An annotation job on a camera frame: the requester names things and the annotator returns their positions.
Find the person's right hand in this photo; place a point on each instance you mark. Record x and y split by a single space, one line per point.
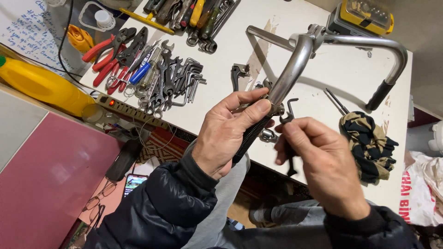
325 162

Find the person's left hand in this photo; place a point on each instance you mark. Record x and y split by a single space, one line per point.
221 138

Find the black brake lever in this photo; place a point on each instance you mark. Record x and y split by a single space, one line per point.
238 72
290 116

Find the camouflage cloth rag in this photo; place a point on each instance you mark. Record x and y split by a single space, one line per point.
368 148

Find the chrome brake clamp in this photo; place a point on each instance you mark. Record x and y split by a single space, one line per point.
269 135

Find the woven patterned mat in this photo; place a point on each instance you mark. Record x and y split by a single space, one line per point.
164 145

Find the black shaft screwdriver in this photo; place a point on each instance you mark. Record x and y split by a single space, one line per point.
336 101

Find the pile of hex keys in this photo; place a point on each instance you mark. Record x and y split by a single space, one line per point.
192 77

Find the pile of steel wrenches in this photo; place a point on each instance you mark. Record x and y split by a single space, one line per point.
161 83

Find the beige power strip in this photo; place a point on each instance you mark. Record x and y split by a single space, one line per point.
131 110

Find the smartphone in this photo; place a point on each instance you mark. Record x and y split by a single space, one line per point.
134 185

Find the white plastic bag red print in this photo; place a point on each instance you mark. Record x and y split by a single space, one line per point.
420 190

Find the black glasses case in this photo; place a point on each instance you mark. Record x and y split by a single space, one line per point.
123 160

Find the silver scissors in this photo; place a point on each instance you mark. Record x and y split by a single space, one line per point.
129 90

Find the white plastic object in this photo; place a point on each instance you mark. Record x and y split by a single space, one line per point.
436 138

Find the heap of screwdrivers and spanners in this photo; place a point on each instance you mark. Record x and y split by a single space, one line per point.
197 17

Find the clear glass jar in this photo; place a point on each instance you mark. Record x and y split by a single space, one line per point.
95 114

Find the thin-framed eyeglasses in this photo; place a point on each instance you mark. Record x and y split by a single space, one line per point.
103 192

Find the yellow metal bar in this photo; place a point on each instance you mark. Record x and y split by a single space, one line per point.
147 20

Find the dark-framed eyeglasses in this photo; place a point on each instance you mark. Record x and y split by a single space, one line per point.
97 214

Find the yellow bit set case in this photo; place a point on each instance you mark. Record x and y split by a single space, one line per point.
367 15

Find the clear container white cap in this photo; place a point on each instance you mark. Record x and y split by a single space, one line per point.
102 19

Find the orange yellow plastic part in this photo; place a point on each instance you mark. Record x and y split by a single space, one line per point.
79 38

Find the pink board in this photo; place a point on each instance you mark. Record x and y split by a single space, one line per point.
48 179

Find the yellow plastic bottle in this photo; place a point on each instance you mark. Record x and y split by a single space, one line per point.
41 86

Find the grey panel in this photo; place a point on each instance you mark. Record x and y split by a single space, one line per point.
17 128

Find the handwritten paper sheet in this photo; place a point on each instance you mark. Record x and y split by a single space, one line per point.
31 34

